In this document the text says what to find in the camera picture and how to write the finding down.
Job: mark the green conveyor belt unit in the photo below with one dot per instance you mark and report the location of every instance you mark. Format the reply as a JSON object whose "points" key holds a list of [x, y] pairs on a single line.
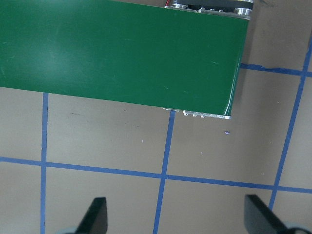
{"points": [[122, 48]]}

